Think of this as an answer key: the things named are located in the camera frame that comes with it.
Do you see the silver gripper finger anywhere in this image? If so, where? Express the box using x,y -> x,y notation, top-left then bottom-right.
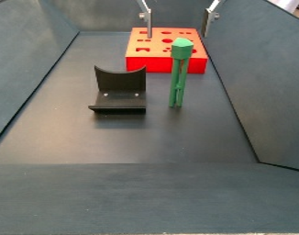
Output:
136,0 -> 152,39
201,0 -> 222,38

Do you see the green three prong peg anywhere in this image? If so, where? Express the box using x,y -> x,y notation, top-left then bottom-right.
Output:
169,38 -> 193,107

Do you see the red foam shape board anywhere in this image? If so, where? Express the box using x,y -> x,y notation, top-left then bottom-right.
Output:
125,28 -> 208,73

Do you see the black curved plastic holder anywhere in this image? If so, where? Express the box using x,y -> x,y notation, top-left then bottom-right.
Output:
88,67 -> 147,112

